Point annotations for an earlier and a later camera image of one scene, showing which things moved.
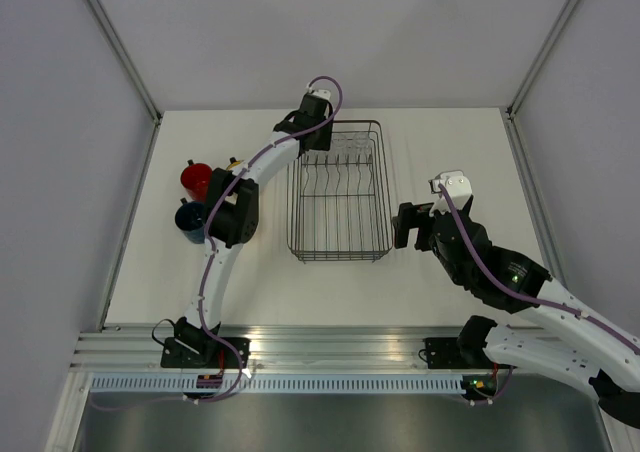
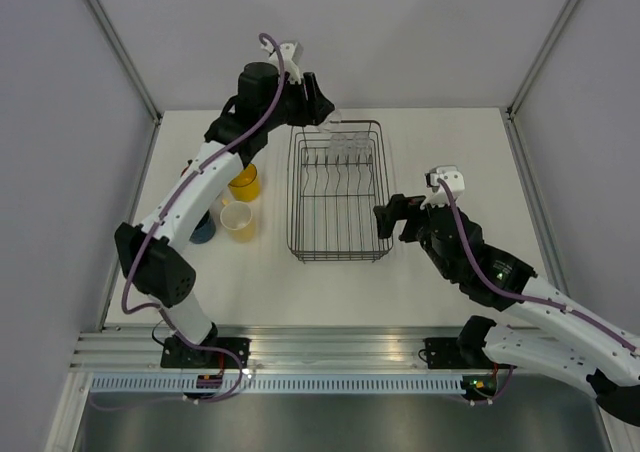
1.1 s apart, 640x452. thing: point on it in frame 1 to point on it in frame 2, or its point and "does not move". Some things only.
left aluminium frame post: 117,44 does not move
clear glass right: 361,142 does not move
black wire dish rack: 338,201 does not move
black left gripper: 325,141 to 314,110
